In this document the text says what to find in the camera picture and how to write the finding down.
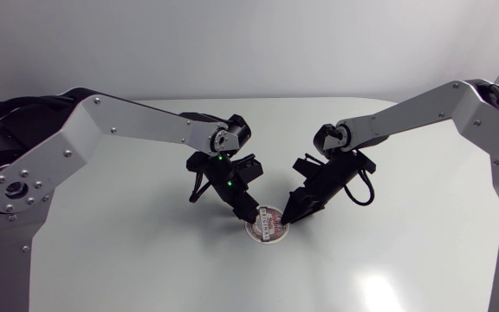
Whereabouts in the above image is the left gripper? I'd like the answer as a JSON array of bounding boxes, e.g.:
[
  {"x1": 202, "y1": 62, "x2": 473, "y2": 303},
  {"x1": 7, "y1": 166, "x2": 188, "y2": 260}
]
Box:
[{"x1": 185, "y1": 150, "x2": 261, "y2": 224}]

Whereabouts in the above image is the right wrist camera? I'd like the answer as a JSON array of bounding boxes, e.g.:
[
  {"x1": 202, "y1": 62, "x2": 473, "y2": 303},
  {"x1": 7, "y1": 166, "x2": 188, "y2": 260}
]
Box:
[{"x1": 292, "y1": 153, "x2": 325, "y2": 179}]

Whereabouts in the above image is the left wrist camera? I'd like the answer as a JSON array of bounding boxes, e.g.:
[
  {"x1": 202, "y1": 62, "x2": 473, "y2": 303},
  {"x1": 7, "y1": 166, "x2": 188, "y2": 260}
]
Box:
[{"x1": 230, "y1": 153, "x2": 264, "y2": 185}]

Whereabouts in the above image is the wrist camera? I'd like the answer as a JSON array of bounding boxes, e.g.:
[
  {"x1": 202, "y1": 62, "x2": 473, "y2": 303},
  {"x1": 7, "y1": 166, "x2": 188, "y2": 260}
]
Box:
[
  {"x1": 292, "y1": 153, "x2": 325, "y2": 179},
  {"x1": 230, "y1": 153, "x2": 264, "y2": 185}
]

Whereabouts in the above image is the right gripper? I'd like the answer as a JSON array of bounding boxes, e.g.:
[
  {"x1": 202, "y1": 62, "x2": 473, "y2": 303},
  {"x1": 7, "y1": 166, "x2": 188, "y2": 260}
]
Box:
[{"x1": 280, "y1": 149, "x2": 377, "y2": 225}]

